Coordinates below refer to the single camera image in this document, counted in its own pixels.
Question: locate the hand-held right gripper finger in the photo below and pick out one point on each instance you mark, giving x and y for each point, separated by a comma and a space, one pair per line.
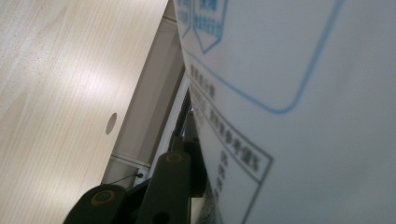
194, 171

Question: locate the white and blue bag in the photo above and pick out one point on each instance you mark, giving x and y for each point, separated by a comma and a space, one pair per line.
295, 109

